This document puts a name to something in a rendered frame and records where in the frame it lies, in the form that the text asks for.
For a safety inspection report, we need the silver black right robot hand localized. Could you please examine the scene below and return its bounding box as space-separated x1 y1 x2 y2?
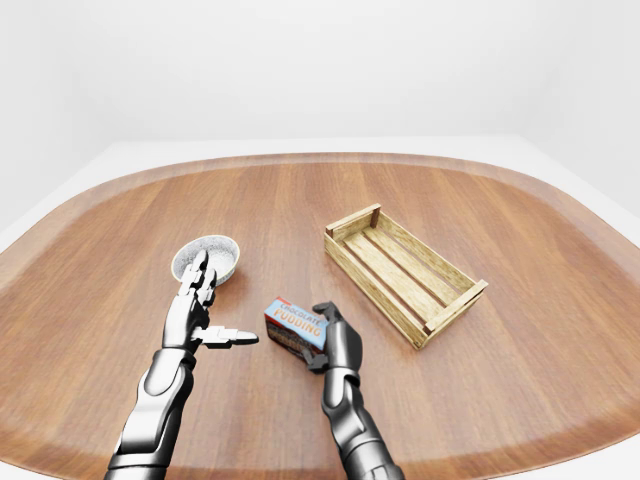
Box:
300 300 363 375

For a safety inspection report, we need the white speckled bowl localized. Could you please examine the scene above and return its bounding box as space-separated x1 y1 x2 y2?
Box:
170 235 241 286

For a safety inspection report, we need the wooden slat tray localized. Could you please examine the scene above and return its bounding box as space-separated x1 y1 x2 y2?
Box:
323 202 490 351

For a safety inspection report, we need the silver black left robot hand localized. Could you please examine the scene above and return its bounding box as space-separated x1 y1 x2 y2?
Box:
161 249 260 352

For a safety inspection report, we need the blue chocolate pudding box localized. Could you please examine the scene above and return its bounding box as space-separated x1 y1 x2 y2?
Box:
263 296 331 360

